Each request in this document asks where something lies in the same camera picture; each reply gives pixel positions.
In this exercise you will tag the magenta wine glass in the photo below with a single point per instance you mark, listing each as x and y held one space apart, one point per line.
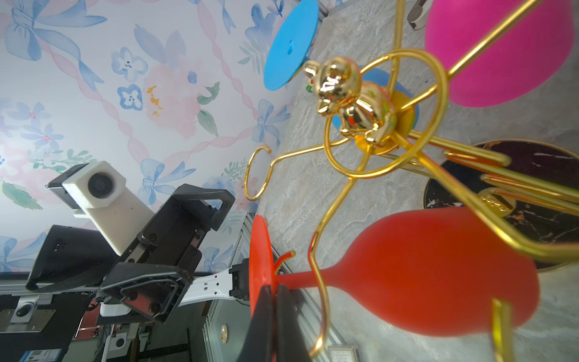
521 60

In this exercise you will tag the small beige tape dispenser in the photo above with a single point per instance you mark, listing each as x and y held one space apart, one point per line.
418 15

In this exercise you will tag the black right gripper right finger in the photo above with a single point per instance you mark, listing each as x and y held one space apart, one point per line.
289 342

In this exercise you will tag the red wine glass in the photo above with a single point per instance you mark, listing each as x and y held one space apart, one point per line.
435 272

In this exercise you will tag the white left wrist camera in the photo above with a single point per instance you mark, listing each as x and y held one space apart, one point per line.
96 191

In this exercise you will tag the cyan wine glass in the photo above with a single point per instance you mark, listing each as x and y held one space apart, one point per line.
289 50

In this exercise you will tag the gold wire glass rack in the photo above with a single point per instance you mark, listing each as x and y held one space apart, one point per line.
362 141

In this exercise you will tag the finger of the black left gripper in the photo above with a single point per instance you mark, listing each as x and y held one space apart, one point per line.
154 291
178 228

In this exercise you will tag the small framed card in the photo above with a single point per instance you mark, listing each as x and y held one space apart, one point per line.
343 353

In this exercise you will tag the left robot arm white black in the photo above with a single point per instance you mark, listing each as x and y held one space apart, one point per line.
72 258

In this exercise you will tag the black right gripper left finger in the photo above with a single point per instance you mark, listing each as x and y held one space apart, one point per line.
259 343

